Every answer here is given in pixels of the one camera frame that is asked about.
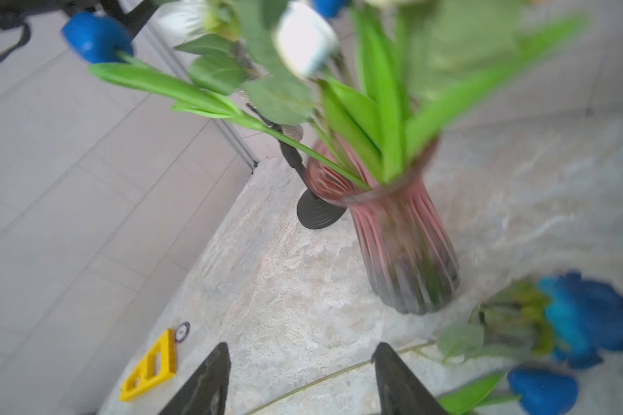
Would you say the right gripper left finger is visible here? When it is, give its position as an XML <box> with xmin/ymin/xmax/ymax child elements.
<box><xmin>159</xmin><ymin>342</ymin><xmax>231</xmax><ymax>415</ymax></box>

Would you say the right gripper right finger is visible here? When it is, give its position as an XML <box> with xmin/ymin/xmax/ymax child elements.
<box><xmin>371</xmin><ymin>342</ymin><xmax>448</xmax><ymax>415</ymax></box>

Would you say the pink glass vase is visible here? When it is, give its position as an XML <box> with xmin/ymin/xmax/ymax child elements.
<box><xmin>305</xmin><ymin>138</ymin><xmax>460</xmax><ymax>315</ymax></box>

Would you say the blue tulip bottom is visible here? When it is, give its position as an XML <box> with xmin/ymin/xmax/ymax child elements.
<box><xmin>435</xmin><ymin>366</ymin><xmax>581</xmax><ymax>415</ymax></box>

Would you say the blue tulip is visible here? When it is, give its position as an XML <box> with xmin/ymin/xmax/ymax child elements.
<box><xmin>435</xmin><ymin>366</ymin><xmax>581</xmax><ymax>415</ymax></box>
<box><xmin>61</xmin><ymin>12</ymin><xmax>134</xmax><ymax>64</ymax></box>
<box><xmin>311</xmin><ymin>0</ymin><xmax>351</xmax><ymax>19</ymax></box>

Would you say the blue rose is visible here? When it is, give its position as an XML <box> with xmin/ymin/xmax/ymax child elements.
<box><xmin>243</xmin><ymin>270</ymin><xmax>623</xmax><ymax>415</ymax></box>

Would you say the left vase bouquet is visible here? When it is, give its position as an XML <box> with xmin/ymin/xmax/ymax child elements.
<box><xmin>88</xmin><ymin>1</ymin><xmax>586</xmax><ymax>190</ymax></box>

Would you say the yellow plastic piece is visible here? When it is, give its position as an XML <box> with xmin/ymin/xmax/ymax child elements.
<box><xmin>119</xmin><ymin>329</ymin><xmax>177</xmax><ymax>402</ymax></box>

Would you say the black round stand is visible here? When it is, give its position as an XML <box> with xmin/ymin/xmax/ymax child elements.
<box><xmin>246</xmin><ymin>102</ymin><xmax>348</xmax><ymax>230</ymax></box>

